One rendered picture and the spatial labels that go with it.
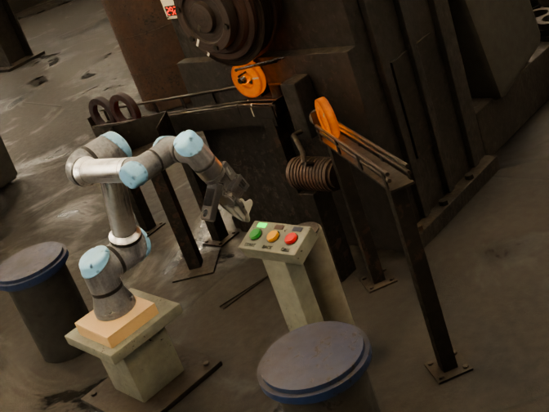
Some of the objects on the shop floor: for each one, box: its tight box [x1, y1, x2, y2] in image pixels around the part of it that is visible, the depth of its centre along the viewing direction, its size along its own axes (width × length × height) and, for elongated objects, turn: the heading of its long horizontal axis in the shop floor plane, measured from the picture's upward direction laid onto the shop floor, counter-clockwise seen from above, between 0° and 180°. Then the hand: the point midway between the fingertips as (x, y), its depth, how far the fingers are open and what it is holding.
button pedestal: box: [239, 221, 324, 332], centre depth 280 cm, size 16×24×62 cm, turn 83°
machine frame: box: [171, 0, 500, 252], centre depth 373 cm, size 73×108×176 cm
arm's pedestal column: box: [81, 326, 222, 412], centre depth 324 cm, size 40×40×26 cm
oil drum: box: [100, 0, 192, 112], centre depth 644 cm, size 59×59×89 cm
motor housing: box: [286, 156, 356, 282], centre depth 342 cm, size 13×22×54 cm, turn 83°
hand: (244, 221), depth 269 cm, fingers closed
